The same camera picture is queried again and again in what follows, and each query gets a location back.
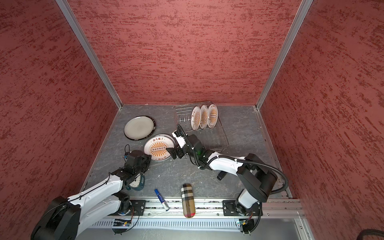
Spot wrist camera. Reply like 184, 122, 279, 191
123, 152, 130, 161
172, 130, 187, 149

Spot corner aluminium profile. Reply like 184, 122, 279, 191
256, 0, 313, 111
55, 0, 123, 111

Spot left corner aluminium profile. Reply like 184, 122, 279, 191
55, 0, 123, 111

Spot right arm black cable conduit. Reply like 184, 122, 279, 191
175, 123, 289, 235

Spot orange sunburst plate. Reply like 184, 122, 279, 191
191, 106, 201, 131
144, 134, 175, 162
207, 104, 218, 129
200, 105, 209, 130

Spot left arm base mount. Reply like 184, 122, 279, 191
115, 200, 147, 216

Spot plaid glasses case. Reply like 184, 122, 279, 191
181, 183, 196, 218

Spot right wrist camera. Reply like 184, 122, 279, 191
172, 130, 187, 149

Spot white grey line plate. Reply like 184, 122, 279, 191
124, 115, 156, 141

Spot right corner aluminium profile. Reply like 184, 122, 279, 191
256, 0, 313, 111

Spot teal alarm clock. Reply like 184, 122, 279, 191
126, 174, 145, 191

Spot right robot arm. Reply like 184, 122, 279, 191
167, 131, 288, 210

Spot metal wire dish rack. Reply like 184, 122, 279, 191
173, 101, 229, 152

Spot black usb stick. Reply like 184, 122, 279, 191
217, 171, 227, 181

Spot blue marker pen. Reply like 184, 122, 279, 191
155, 189, 170, 212

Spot aluminium front rail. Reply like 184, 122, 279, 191
104, 197, 306, 219

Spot orange sunburst plate front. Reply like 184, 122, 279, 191
144, 134, 175, 162

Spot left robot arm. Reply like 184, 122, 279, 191
31, 150, 152, 240

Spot white perforated cable duct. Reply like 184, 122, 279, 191
90, 218, 240, 232

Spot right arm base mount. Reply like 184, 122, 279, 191
222, 200, 263, 217

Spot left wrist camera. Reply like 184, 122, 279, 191
123, 152, 130, 161

